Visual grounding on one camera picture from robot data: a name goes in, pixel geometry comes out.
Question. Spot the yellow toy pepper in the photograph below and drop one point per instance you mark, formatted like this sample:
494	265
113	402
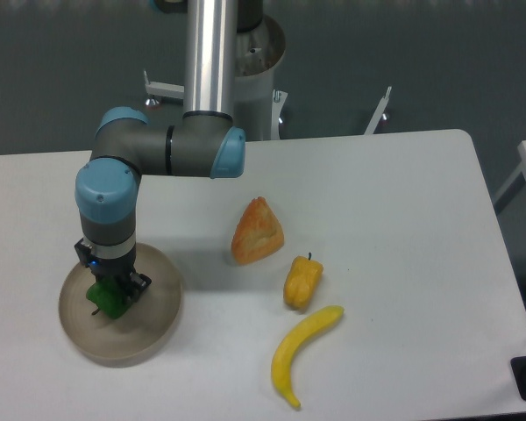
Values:
301	282

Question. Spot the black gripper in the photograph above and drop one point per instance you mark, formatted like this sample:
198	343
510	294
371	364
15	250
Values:
116	260

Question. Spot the beige round plate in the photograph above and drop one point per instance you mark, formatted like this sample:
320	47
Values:
141	331

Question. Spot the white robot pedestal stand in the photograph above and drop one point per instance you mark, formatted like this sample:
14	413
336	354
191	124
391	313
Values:
257	104

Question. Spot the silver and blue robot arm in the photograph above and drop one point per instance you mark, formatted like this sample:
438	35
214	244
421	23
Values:
205	144

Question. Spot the orange toy bread wedge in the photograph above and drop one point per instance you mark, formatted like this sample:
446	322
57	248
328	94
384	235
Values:
258	233

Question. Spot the green toy pepper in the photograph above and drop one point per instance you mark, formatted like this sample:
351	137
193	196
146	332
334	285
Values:
109	298

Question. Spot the yellow toy banana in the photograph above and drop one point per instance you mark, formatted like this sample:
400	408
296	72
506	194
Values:
300	335

